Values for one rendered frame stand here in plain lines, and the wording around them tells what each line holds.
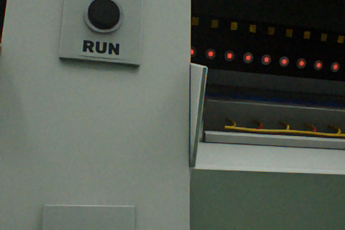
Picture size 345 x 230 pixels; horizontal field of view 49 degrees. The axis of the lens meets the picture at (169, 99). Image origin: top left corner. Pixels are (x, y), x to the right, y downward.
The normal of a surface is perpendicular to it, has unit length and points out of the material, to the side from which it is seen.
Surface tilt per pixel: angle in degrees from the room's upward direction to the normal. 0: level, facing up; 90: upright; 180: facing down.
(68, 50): 90
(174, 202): 90
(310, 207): 112
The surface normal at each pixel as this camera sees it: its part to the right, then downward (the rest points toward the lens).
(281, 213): 0.20, 0.15
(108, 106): 0.23, -0.23
